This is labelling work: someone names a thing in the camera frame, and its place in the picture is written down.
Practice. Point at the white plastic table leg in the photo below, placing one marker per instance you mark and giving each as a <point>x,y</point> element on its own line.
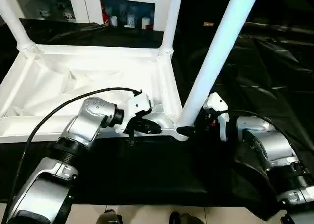
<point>14,20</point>
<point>216,55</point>
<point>170,18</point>

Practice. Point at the white plastic table top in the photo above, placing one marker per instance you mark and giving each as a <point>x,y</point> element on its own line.
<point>86,69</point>

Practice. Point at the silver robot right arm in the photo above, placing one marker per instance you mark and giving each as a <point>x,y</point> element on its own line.
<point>269,145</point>

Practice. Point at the black work surface mat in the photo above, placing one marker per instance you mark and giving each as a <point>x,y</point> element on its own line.
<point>257,74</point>

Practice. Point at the brown round robot part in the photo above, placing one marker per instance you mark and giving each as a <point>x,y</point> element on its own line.
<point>109,216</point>
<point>185,217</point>

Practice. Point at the small yellow label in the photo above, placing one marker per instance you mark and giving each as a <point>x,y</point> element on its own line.
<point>208,24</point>

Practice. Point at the small white jar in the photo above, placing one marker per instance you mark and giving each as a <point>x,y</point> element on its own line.
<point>146,23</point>
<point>130,21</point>
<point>113,21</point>

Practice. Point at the red bottle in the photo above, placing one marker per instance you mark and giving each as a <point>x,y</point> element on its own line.
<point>105,14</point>

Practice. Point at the long dark metal rod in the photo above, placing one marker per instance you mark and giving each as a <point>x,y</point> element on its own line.
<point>277,28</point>

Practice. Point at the black backdrop cloth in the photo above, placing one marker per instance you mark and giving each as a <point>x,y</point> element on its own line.
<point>269,3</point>

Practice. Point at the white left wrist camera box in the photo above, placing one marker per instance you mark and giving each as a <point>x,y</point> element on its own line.
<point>137,106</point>

